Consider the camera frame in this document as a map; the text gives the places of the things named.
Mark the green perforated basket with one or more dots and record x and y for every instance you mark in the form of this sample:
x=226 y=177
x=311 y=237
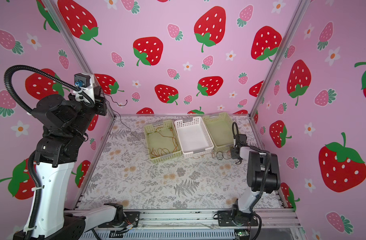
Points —
x=219 y=127
x=162 y=141

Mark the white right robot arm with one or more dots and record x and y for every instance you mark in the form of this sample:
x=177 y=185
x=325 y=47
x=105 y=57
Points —
x=262 y=177

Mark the right green perforated basket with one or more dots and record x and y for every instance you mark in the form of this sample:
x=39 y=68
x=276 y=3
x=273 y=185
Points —
x=219 y=127

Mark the white perforated basket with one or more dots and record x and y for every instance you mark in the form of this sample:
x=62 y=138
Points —
x=194 y=137

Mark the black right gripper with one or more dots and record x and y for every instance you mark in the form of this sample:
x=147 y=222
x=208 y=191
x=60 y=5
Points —
x=233 y=153

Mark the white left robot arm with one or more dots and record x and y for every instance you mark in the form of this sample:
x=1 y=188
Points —
x=65 y=122

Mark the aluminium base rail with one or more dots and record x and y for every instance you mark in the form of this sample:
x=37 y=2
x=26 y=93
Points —
x=203 y=224

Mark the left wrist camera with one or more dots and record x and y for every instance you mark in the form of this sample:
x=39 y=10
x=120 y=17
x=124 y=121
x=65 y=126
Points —
x=85 y=82

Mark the left green perforated basket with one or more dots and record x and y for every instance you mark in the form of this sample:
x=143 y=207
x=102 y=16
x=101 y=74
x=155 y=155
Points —
x=162 y=141

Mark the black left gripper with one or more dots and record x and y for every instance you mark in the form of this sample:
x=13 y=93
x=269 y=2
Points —
x=99 y=105

